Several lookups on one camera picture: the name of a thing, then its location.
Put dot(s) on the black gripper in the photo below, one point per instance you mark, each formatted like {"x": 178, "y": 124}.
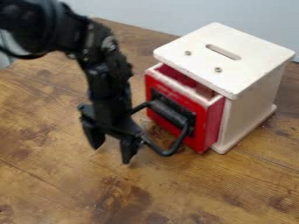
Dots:
{"x": 107, "y": 115}

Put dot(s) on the white wooden drawer cabinet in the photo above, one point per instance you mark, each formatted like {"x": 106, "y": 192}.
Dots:
{"x": 242, "y": 67}

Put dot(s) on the red drawer with black handle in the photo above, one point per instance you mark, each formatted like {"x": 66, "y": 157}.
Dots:
{"x": 189, "y": 114}

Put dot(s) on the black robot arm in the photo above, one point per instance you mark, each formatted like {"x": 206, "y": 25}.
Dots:
{"x": 46, "y": 26}

